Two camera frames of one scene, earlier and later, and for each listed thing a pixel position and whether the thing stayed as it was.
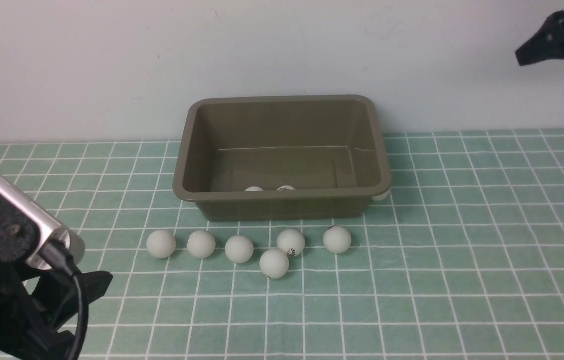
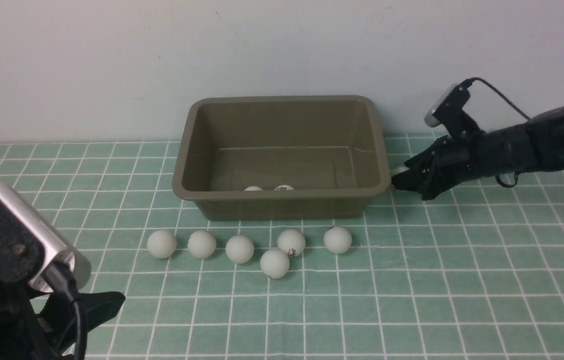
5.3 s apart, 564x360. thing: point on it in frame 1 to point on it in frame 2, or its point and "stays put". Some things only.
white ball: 337,239 stays put
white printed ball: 285,188 stays put
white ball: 239,249 stays put
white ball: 161,244 stays put
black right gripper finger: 547,44 to 416,179
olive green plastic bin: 282,157 stays put
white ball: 381,197 to 397,170
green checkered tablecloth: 489,247 stays put
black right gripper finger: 552,29 to 421,162
